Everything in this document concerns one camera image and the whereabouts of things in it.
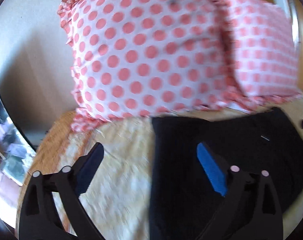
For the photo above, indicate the wall mirror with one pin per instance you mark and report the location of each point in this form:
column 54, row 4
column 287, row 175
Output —
column 16, row 157

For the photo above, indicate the black pants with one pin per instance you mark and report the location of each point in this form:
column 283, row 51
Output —
column 182, row 200

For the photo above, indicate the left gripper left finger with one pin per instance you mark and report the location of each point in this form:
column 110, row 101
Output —
column 39, row 218

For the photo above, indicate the front pink polka-dot pillow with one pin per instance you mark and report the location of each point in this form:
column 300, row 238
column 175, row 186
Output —
column 137, row 58

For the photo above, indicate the pink polka-dot pillow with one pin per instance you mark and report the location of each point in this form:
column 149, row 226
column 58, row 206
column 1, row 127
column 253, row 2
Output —
column 137, row 58
column 264, row 62

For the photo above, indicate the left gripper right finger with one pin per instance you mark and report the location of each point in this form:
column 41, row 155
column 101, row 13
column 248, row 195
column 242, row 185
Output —
column 250, row 208

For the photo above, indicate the rear pink polka-dot pillow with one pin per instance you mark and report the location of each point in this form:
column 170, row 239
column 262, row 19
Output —
column 264, row 62

